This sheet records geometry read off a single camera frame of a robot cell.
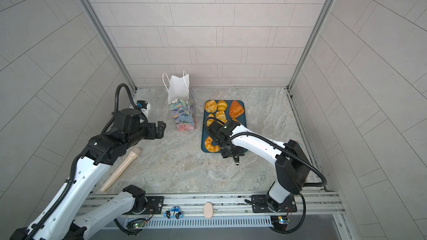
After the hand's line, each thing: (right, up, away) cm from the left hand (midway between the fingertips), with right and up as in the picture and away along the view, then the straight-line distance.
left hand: (160, 122), depth 69 cm
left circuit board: (-8, -39, -5) cm, 40 cm away
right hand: (+30, -18, +9) cm, 37 cm away
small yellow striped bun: (+26, +6, +33) cm, 42 cm away
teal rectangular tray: (+19, -15, +17) cm, 30 cm away
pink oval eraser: (+20, -37, -1) cm, 42 cm away
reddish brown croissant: (+35, +4, +30) cm, 46 cm away
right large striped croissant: (+34, -2, +29) cm, 45 cm away
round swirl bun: (+19, +6, +32) cm, 38 cm away
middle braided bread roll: (+25, 0, +29) cm, 38 cm away
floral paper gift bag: (+7, +9, +9) cm, 14 cm away
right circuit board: (+50, -42, -1) cm, 65 cm away
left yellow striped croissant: (+19, -3, +24) cm, 31 cm away
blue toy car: (+6, -38, -1) cm, 38 cm away
